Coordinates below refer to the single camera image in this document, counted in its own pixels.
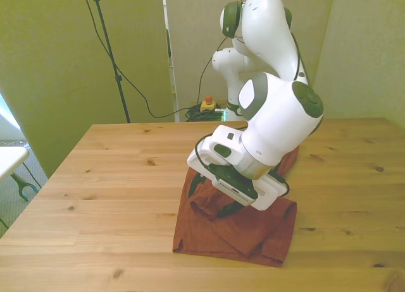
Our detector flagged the white folding table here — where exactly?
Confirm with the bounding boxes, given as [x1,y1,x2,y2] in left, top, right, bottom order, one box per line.
[0,145,31,184]

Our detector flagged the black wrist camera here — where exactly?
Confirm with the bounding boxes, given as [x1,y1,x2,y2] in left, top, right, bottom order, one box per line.
[208,164,259,208]

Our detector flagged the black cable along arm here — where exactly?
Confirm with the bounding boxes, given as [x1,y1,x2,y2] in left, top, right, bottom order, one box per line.
[194,32,309,198]

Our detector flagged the white vertical rail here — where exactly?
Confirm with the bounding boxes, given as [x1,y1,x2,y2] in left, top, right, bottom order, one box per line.
[161,0,178,123]

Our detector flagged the yellow emergency stop box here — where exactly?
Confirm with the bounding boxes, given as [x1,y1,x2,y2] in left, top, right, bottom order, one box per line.
[201,95,218,113]

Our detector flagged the coiled black cables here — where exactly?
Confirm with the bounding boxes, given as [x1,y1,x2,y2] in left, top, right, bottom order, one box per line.
[184,102,227,123]

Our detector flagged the black tripod camera cable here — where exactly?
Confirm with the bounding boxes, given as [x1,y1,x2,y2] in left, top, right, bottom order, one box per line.
[80,0,203,119]

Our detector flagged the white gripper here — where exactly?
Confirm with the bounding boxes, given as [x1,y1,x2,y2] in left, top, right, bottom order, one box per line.
[186,142,290,218]

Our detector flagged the black tripod pole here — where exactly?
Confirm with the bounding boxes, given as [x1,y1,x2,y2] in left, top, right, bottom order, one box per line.
[90,0,132,124]

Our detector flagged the rust orange shorts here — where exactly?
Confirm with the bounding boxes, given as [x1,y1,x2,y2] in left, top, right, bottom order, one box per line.
[172,145,300,268]

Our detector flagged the teal forked table bracket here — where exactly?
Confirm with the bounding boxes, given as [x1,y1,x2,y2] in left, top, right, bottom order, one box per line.
[9,171,39,202]

